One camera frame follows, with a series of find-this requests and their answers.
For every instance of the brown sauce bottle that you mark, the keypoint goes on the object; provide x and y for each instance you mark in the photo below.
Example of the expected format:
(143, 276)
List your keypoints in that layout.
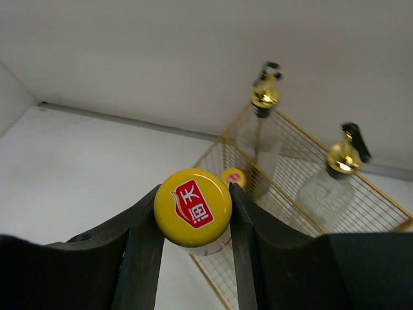
(234, 175)
(193, 208)

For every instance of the glass oil bottle dark liquid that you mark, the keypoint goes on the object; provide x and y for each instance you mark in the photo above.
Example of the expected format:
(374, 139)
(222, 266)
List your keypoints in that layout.
(257, 138)

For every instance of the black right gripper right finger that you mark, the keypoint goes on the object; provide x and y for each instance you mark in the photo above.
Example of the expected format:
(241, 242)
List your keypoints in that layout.
(278, 267)

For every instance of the clear glass oil bottle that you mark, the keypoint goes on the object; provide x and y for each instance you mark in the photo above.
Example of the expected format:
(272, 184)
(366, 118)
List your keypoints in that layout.
(328, 194)

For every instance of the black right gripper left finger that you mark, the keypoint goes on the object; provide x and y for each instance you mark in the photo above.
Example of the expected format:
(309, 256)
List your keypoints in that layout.
(112, 266)

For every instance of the gold wire basket rack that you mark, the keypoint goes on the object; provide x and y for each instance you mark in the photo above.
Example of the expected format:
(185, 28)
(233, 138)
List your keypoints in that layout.
(301, 157)

